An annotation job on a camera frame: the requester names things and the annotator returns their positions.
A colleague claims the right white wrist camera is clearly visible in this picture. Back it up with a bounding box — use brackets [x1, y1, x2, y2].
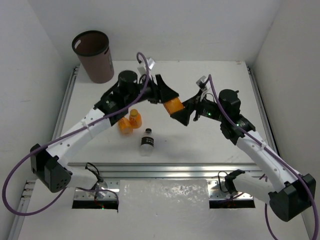
[196, 75, 210, 93]

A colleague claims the aluminium front rail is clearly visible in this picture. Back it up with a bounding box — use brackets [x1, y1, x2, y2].
[67, 162, 263, 179]

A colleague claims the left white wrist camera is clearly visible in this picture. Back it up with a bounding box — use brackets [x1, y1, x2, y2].
[137, 57, 156, 75]

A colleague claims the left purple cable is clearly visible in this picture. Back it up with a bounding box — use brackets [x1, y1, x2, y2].
[1, 51, 151, 216]

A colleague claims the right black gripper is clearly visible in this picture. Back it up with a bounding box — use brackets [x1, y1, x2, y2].
[171, 88, 227, 125]

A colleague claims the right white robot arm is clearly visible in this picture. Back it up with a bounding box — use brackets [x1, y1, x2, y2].
[163, 89, 317, 222]

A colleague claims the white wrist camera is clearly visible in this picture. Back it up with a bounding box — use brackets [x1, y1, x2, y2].
[137, 57, 156, 75]
[196, 75, 210, 93]

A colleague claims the clear bottle black label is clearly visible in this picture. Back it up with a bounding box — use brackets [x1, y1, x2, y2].
[140, 128, 154, 157]

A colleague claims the brown plastic waste bin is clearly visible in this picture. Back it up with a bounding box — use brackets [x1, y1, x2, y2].
[71, 30, 114, 84]

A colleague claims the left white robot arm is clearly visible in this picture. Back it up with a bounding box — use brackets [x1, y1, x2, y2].
[31, 70, 179, 193]

